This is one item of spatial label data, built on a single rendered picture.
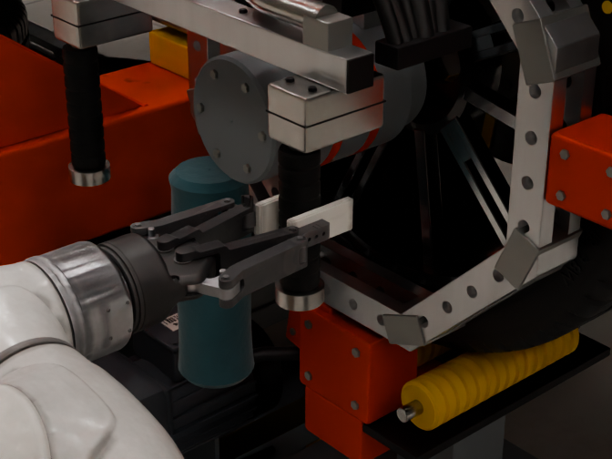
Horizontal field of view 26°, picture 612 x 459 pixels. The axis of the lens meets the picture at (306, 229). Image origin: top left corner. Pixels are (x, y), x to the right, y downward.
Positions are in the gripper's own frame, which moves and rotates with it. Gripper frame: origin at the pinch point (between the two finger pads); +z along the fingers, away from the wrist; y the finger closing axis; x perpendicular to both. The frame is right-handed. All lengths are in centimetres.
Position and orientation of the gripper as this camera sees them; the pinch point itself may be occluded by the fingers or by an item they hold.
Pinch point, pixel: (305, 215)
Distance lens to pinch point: 114.4
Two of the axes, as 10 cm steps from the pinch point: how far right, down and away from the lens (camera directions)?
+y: 6.6, 3.4, -6.7
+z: 7.5, -3.0, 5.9
